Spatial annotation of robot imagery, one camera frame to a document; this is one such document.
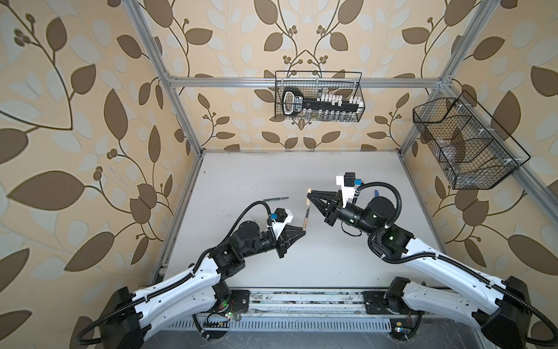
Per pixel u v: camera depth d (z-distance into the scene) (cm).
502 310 39
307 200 62
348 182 54
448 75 87
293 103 84
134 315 42
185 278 49
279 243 61
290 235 68
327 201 59
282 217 59
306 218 65
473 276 43
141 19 75
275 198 102
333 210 56
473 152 73
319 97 81
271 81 89
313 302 75
